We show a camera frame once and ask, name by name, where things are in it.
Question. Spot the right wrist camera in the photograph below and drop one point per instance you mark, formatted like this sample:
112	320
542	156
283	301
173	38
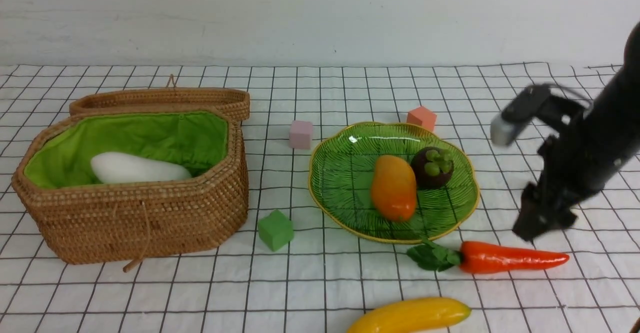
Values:
555	105

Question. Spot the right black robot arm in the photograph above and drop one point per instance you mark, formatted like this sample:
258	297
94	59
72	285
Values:
619	99

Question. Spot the woven rattan basket lid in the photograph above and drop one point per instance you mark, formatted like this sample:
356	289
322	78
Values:
233	103

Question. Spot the green glass leaf plate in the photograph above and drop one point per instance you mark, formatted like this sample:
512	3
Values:
341	171

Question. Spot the yellow toy banana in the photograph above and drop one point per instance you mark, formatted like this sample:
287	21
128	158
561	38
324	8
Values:
412	316

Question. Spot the woven rattan basket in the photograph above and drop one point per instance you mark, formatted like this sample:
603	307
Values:
84	220

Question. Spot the pink foam cube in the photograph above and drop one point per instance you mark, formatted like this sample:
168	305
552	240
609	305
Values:
301	134

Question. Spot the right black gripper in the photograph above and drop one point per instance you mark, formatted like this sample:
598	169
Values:
578	163

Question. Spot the green foam cube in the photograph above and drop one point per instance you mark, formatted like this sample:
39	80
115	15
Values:
275	230

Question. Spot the purple toy mangosteen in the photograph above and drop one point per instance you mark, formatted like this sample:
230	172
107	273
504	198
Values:
433	167

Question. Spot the orange foam cube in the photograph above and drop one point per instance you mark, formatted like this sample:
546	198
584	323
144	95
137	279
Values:
423	117

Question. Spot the white grid tablecloth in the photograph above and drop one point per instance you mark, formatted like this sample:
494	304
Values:
325	278

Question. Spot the white toy radish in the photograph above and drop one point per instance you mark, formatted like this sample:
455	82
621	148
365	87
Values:
114	167

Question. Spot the orange toy mango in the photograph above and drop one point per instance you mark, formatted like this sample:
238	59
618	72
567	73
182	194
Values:
394	189

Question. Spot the orange toy carrot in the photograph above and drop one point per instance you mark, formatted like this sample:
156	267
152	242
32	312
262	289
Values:
482	258

